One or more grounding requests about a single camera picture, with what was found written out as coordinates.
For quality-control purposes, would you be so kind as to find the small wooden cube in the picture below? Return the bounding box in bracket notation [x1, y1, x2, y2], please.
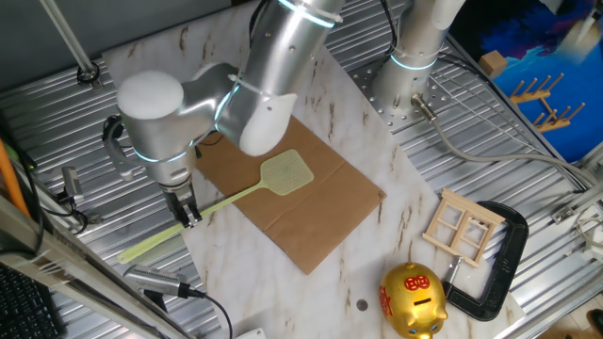
[478, 50, 509, 80]

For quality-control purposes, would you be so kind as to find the blue printed poster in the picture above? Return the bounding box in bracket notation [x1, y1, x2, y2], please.
[449, 0, 603, 164]

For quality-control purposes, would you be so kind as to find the small wooden window frame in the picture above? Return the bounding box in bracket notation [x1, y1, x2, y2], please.
[421, 187, 507, 269]

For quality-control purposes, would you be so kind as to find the aluminium frame beam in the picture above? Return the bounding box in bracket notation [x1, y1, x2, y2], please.
[0, 195, 189, 339]

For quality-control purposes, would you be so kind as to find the orange tube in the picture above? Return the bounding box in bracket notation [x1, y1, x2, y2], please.
[0, 139, 32, 218]

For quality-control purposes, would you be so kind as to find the wooden peg rack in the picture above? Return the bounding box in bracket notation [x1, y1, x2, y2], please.
[510, 73, 565, 105]
[532, 97, 587, 134]

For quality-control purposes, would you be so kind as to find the brown cardboard sheet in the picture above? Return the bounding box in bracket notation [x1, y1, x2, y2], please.
[195, 115, 387, 276]

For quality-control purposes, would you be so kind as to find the white marble board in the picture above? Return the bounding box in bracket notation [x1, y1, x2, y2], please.
[101, 0, 527, 339]

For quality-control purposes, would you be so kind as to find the perforated aluminium base plate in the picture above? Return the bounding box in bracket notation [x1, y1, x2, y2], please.
[348, 56, 453, 133]

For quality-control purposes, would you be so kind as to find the black looped cable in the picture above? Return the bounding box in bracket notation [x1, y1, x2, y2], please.
[44, 195, 90, 235]

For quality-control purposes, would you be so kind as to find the aluminium pole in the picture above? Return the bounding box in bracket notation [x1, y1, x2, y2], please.
[39, 0, 103, 90]

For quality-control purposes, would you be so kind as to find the black camera cable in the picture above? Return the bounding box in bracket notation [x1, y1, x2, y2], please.
[187, 287, 235, 339]

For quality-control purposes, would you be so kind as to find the silver finned camera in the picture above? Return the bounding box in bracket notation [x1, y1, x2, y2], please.
[122, 264, 192, 299]

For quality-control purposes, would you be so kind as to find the golden piggy bank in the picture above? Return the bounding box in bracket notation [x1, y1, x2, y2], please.
[379, 262, 449, 339]

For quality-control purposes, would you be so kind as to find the light green plastic flyswatter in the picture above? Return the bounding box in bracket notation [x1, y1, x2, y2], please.
[116, 149, 316, 265]

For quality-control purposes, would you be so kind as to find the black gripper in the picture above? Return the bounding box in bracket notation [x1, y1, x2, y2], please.
[156, 177, 204, 229]

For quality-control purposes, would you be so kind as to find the thick grey cable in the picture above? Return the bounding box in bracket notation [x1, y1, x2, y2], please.
[410, 92, 599, 188]

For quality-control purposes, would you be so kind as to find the black cable bundle at base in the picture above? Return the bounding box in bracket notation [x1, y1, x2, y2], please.
[379, 0, 400, 57]

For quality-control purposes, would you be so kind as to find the black keyboard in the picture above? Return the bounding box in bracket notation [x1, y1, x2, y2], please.
[0, 263, 67, 339]

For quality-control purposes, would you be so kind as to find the black C-clamp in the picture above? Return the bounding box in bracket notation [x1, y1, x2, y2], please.
[442, 201, 530, 322]

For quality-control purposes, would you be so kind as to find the black clamp device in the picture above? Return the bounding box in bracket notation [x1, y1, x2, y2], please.
[57, 166, 86, 206]

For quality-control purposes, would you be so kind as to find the black rubber ring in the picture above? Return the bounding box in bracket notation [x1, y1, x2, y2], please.
[76, 60, 101, 86]

